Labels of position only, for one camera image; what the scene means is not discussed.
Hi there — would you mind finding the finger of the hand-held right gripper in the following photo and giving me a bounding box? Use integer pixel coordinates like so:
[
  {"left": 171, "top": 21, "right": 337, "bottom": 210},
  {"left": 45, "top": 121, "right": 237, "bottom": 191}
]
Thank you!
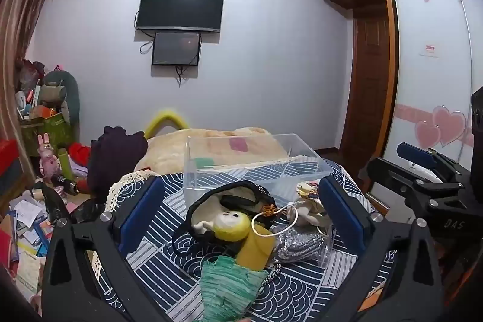
[
  {"left": 365, "top": 157, "right": 467, "bottom": 207},
  {"left": 396, "top": 142, "right": 459, "bottom": 177}
]

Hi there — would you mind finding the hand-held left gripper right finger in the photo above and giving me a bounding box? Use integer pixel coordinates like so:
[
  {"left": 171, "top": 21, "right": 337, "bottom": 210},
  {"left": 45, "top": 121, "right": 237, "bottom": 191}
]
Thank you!
[{"left": 319, "top": 175, "right": 444, "bottom": 322}]

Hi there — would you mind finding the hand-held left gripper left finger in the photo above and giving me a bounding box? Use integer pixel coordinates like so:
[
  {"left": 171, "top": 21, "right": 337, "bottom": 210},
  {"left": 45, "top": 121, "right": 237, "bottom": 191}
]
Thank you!
[{"left": 41, "top": 175, "right": 178, "bottom": 322}]

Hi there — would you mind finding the white plush toy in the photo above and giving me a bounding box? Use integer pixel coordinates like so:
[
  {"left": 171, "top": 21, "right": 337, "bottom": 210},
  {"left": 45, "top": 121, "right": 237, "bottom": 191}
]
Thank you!
[{"left": 286, "top": 180, "right": 327, "bottom": 229}]

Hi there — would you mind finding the cream lace cloth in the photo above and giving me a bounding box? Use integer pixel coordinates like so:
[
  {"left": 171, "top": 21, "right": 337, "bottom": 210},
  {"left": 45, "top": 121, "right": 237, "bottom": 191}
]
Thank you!
[{"left": 92, "top": 171, "right": 159, "bottom": 283}]

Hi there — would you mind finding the pink heart sticker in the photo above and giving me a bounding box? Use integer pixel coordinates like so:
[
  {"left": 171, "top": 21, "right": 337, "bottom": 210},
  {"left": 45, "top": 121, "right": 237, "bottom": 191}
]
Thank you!
[{"left": 415, "top": 105, "right": 469, "bottom": 151}]

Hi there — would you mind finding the grey knitted pouch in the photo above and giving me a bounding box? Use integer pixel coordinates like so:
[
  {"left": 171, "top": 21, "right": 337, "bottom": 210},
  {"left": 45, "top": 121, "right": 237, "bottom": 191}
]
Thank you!
[{"left": 273, "top": 228, "right": 325, "bottom": 264}]

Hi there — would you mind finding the black plastic bag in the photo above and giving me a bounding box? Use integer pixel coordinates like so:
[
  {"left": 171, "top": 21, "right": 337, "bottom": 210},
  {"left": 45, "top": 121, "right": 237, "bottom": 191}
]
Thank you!
[{"left": 70, "top": 199, "right": 107, "bottom": 225}]

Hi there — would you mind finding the blue patterned tablecloth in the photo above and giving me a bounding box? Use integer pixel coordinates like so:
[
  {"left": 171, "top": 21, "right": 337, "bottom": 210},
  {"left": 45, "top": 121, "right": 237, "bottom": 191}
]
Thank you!
[{"left": 91, "top": 156, "right": 398, "bottom": 322}]

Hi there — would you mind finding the dark purple cloth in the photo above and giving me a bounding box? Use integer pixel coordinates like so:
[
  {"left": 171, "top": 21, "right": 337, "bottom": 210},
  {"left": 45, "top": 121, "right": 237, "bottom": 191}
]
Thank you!
[{"left": 88, "top": 126, "right": 149, "bottom": 201}]

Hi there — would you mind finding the black bag with cream lining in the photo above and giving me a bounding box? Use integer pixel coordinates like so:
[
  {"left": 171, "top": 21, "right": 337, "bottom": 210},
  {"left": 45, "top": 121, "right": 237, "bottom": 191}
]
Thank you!
[{"left": 173, "top": 181, "right": 280, "bottom": 263}]

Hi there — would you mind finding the black flashlight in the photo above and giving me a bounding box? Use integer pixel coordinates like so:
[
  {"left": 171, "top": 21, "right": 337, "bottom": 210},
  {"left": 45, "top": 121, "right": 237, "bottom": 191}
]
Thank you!
[{"left": 51, "top": 175, "right": 80, "bottom": 195}]

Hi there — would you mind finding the yellow-haired white doll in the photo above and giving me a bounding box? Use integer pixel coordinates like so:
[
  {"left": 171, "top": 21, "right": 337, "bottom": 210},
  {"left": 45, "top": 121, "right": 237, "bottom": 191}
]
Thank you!
[{"left": 189, "top": 209, "right": 253, "bottom": 243}]

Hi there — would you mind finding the brown wooden door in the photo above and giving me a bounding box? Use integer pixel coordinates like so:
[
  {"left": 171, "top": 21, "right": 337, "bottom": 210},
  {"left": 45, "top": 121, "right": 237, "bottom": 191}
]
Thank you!
[{"left": 341, "top": 7, "right": 394, "bottom": 157}]

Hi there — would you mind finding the red cloth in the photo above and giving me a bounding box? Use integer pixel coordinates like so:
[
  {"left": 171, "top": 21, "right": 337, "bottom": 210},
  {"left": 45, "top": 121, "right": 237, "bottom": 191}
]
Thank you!
[{"left": 68, "top": 143, "right": 92, "bottom": 167}]

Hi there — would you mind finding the yellow curved pillow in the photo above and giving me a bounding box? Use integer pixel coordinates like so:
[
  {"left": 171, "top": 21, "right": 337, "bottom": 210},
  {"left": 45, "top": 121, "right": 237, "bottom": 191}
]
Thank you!
[{"left": 145, "top": 110, "right": 189, "bottom": 139}]

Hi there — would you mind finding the large clear plastic box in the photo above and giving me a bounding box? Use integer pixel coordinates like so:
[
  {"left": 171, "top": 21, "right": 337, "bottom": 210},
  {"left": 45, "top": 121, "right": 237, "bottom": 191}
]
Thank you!
[{"left": 183, "top": 133, "right": 334, "bottom": 211}]

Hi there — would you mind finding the pink rabbit toy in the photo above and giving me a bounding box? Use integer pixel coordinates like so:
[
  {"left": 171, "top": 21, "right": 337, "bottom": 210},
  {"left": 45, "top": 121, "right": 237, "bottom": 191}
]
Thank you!
[{"left": 37, "top": 133, "right": 63, "bottom": 191}]

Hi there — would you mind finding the green knitted cloth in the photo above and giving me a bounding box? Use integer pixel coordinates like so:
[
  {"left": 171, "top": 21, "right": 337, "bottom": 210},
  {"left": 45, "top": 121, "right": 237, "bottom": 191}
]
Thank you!
[{"left": 199, "top": 256, "right": 269, "bottom": 322}]

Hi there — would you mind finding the pile of papers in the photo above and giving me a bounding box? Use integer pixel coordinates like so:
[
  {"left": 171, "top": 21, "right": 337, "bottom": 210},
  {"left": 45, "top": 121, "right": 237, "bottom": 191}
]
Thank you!
[{"left": 0, "top": 190, "right": 58, "bottom": 294}]

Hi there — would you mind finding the green shopping bag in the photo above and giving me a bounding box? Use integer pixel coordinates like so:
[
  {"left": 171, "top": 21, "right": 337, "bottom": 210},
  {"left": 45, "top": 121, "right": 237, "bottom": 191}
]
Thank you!
[{"left": 21, "top": 113, "right": 75, "bottom": 157}]

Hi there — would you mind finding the white sliding wardrobe door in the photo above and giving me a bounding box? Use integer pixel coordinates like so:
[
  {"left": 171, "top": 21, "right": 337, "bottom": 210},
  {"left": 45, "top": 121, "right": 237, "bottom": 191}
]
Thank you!
[{"left": 381, "top": 0, "right": 483, "bottom": 166}]

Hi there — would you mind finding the red box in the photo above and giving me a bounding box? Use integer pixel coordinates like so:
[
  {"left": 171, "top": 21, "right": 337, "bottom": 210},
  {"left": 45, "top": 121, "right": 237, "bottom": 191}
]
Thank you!
[{"left": 0, "top": 139, "right": 19, "bottom": 176}]

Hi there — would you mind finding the green plush toy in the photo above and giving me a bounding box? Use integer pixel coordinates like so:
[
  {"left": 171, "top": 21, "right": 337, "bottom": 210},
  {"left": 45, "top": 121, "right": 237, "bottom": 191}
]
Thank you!
[{"left": 40, "top": 70, "right": 81, "bottom": 127}]

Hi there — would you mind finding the small black monitor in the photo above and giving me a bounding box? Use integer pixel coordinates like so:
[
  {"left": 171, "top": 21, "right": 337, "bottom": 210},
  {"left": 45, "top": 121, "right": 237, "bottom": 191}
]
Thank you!
[{"left": 152, "top": 31, "right": 201, "bottom": 67}]

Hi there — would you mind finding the brown curtain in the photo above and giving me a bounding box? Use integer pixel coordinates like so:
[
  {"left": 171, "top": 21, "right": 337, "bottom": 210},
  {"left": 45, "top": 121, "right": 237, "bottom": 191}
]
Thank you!
[{"left": 0, "top": 0, "right": 69, "bottom": 160}]

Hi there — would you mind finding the white cord loop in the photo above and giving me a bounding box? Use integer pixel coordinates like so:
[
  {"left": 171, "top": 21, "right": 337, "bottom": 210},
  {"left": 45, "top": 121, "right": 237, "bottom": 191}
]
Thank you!
[{"left": 251, "top": 203, "right": 299, "bottom": 237}]

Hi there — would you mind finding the beaded chain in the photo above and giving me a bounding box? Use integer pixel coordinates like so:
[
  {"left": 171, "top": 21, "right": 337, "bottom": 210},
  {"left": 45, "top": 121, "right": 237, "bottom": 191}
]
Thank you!
[{"left": 260, "top": 262, "right": 282, "bottom": 295}]

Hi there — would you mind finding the wall-mounted black television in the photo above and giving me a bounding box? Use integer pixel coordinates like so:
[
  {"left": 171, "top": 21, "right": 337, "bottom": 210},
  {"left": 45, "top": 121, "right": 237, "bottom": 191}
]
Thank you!
[{"left": 136, "top": 0, "right": 226, "bottom": 33}]

